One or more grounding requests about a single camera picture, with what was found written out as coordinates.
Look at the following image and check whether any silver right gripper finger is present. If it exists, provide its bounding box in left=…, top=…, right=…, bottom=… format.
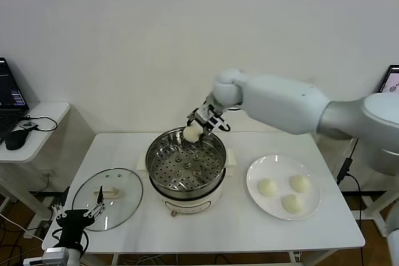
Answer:
left=198, top=126, right=218, bottom=140
left=186, top=109, right=202, bottom=127

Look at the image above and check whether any white side table with legs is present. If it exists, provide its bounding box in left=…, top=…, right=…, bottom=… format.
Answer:
left=339, top=135, right=399, bottom=237

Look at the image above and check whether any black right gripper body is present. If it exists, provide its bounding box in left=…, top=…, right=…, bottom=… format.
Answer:
left=202, top=113, right=224, bottom=132

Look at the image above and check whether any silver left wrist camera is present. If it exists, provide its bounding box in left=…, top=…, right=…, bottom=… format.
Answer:
left=23, top=247, right=71, bottom=265

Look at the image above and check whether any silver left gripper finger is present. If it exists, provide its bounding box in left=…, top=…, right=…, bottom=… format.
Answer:
left=50, top=186, right=71, bottom=221
left=83, top=185, right=106, bottom=219

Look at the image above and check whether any white power strip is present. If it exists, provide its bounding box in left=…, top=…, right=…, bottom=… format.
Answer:
left=24, top=221, right=53, bottom=240

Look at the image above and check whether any white electric cooker base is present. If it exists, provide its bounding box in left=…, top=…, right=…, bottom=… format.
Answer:
left=137, top=149, right=236, bottom=218

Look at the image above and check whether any white steamed baozi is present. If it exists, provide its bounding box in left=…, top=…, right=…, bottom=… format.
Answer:
left=281, top=194, right=306, bottom=214
left=289, top=174, right=312, bottom=193
left=182, top=124, right=202, bottom=144
left=257, top=178, right=279, bottom=198

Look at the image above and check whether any white round plate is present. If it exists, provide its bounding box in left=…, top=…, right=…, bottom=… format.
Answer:
left=245, top=154, right=322, bottom=221

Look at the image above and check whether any black computer mouse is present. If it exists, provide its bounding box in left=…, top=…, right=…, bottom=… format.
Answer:
left=4, top=129, right=28, bottom=151

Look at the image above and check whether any glass lid with white handle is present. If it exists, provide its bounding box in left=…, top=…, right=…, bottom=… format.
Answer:
left=71, top=167, right=143, bottom=232

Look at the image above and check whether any grey laptop with bright screen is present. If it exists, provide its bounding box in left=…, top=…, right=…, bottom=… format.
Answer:
left=378, top=64, right=399, bottom=94

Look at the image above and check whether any black laptop with dark screen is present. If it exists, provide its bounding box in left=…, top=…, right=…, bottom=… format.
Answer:
left=0, top=57, right=30, bottom=144

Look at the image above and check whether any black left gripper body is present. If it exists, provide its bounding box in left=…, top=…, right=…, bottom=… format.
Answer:
left=55, top=209, right=94, bottom=250

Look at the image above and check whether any white side table rounded corner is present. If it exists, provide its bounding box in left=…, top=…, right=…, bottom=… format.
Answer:
left=0, top=102, right=96, bottom=220

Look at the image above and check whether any stainless steel steamer insert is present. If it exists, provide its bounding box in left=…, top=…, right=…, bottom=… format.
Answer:
left=145, top=126, right=228, bottom=198

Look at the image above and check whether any black power adapter cable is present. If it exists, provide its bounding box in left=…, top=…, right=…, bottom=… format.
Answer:
left=335, top=136, right=364, bottom=228

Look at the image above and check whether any black usb hub with cable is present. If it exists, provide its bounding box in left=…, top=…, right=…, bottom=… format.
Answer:
left=19, top=116, right=59, bottom=133

